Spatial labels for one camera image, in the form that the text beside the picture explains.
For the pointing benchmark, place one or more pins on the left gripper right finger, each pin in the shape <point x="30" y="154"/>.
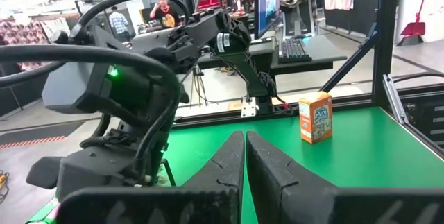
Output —
<point x="295" y="203"/>

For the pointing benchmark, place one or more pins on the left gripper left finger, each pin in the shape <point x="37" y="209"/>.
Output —
<point x="208" y="199"/>

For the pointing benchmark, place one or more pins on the orange Mini Wheats cereal box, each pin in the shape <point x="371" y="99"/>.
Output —
<point x="315" y="120"/>

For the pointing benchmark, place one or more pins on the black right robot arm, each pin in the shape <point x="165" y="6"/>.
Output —
<point x="251" y="78"/>

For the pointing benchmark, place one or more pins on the pale green potted plant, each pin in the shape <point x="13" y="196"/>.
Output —
<point x="159" y="179"/>

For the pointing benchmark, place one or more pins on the black floor mat red edge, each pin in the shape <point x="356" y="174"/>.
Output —
<point x="34" y="134"/>

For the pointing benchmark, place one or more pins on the green table mat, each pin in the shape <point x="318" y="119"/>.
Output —
<point x="364" y="154"/>

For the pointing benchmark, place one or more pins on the silver aluminium corner brace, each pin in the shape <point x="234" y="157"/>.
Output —
<point x="395" y="99"/>

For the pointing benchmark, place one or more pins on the dark office desk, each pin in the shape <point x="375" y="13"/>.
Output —
<point x="322" y="57"/>

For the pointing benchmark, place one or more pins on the black computer keyboard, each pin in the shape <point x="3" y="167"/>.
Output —
<point x="295" y="49"/>

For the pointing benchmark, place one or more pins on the grey office chair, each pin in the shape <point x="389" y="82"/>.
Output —
<point x="298" y="19"/>

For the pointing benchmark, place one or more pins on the black partition panel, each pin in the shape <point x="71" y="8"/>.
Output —
<point x="364" y="16"/>

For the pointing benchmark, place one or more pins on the large computer monitor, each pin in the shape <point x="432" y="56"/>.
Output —
<point x="268" y="2"/>

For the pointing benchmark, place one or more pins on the red dustpan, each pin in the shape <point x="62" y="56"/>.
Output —
<point x="412" y="29"/>

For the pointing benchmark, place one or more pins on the thin black shelf frame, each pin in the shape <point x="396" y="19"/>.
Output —
<point x="169" y="172"/>

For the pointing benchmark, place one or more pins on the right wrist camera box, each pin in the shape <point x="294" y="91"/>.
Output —
<point x="73" y="85"/>

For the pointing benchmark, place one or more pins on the white metal base bracket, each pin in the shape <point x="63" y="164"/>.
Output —
<point x="249" y="109"/>

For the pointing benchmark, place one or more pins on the black aluminium rig frame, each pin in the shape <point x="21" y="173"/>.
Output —
<point x="385" y="43"/>

